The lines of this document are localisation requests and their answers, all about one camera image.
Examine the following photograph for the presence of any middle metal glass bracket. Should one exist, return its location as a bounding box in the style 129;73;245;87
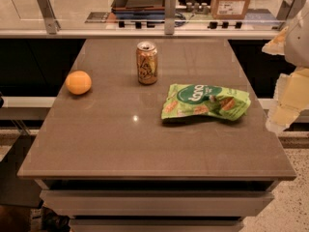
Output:
164;0;176;35

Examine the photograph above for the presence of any green rice chip bag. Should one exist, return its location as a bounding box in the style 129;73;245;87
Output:
161;84;251;121

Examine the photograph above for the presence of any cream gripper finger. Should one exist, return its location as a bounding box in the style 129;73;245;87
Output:
266;68;309;133
262;26;288;55

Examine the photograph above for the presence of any metal glass bracket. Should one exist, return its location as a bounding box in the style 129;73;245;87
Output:
271;0;307;30
164;0;176;35
37;0;61;35

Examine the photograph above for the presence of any left metal glass bracket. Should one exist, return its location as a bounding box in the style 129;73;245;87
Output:
37;0;61;35

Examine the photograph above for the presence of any right metal glass bracket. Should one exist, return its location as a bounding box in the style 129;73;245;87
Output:
271;0;307;30

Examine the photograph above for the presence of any gold soda can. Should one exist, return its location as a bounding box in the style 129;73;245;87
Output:
136;41;157;85

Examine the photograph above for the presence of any cardboard box with label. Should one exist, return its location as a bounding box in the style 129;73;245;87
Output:
211;0;250;19

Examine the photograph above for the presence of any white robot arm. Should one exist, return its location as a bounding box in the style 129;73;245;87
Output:
262;1;309;133

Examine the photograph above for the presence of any upper white drawer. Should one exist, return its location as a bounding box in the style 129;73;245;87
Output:
41;190;273;217

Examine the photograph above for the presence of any orange fruit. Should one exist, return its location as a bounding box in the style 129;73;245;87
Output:
65;71;92;95

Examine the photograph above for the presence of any lower white drawer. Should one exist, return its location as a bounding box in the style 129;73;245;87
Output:
70;219;243;232

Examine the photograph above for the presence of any white drawer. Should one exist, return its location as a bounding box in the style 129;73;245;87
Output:
70;219;243;232
41;190;273;217

